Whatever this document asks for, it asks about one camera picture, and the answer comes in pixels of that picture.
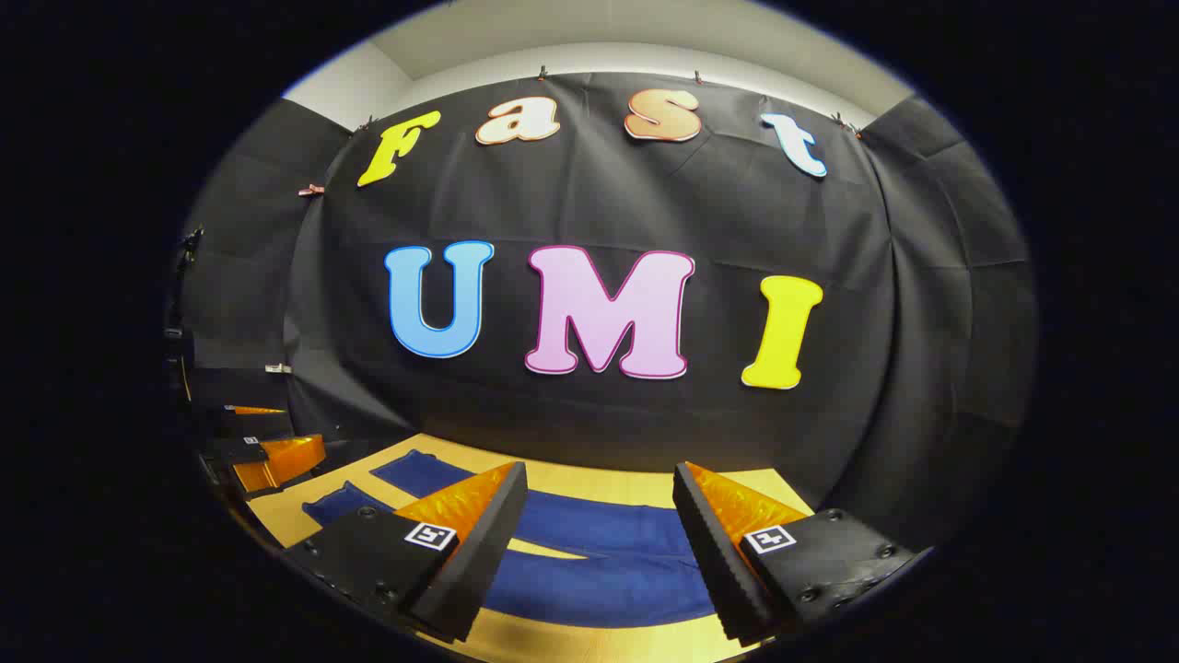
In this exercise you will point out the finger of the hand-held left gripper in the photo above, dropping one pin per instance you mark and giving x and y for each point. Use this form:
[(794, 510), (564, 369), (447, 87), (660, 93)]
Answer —
[(276, 460), (253, 411)]

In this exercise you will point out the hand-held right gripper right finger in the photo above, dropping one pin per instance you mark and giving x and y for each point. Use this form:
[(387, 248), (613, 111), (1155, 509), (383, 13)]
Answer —
[(714, 552)]

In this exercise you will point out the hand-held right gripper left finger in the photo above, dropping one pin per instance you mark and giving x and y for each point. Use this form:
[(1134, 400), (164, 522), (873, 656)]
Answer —
[(493, 543)]

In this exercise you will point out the blue jeans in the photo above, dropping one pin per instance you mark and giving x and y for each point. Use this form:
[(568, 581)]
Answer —
[(608, 536)]

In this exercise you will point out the black backdrop cloth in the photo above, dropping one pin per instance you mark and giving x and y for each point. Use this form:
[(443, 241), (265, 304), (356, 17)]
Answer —
[(737, 212)]

